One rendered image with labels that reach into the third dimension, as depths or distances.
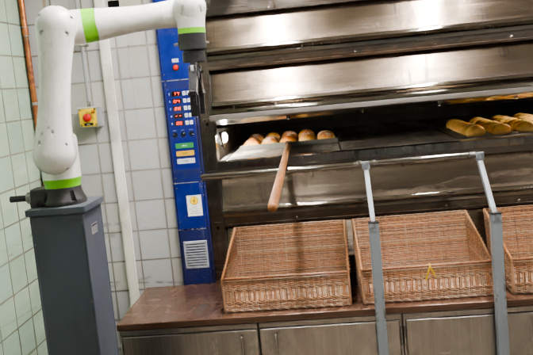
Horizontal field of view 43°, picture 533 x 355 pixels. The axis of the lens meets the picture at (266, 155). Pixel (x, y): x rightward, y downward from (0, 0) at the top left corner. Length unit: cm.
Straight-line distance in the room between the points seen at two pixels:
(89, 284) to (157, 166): 115
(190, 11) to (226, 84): 110
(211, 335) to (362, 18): 161
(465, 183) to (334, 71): 83
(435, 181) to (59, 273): 182
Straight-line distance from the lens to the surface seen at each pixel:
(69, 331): 245
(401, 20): 328
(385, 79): 326
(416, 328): 293
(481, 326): 297
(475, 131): 351
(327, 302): 291
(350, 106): 311
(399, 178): 332
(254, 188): 332
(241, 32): 328
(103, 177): 346
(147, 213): 343
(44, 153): 219
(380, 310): 283
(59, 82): 219
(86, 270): 236
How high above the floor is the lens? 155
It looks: 6 degrees down
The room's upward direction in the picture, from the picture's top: 5 degrees counter-clockwise
